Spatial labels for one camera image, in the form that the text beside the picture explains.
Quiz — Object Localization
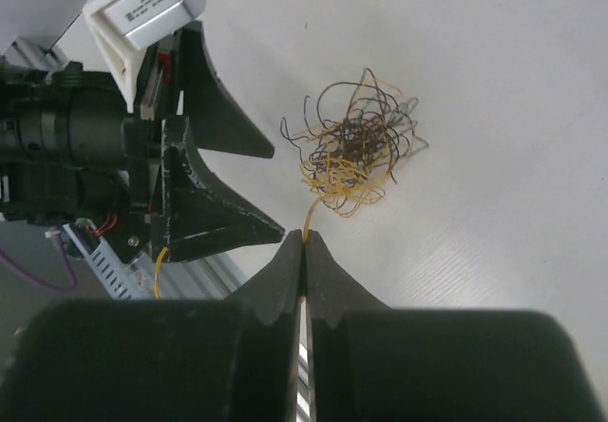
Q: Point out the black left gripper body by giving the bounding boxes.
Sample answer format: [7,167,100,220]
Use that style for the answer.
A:
[1,30,183,263]

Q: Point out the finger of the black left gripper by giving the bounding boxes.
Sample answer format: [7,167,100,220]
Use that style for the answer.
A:
[180,20,275,159]
[150,117,285,261]

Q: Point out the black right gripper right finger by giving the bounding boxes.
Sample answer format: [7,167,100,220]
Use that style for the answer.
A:
[303,232,605,421]

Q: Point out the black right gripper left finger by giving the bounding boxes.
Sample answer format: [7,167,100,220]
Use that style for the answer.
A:
[1,230,303,421]

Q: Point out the yellow cable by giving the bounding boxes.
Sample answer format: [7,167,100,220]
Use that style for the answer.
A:
[154,198,324,300]

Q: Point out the yellow and dark cables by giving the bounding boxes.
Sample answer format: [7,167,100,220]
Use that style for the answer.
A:
[279,67,429,219]

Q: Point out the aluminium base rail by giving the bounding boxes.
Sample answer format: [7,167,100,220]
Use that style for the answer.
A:
[0,36,248,302]

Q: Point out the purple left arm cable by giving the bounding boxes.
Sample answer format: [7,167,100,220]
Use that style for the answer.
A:
[0,231,80,294]

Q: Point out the white slotted cable duct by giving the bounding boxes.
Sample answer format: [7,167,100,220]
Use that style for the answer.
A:
[63,223,146,300]

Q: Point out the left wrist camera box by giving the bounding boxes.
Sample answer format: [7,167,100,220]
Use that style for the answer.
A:
[83,0,206,112]

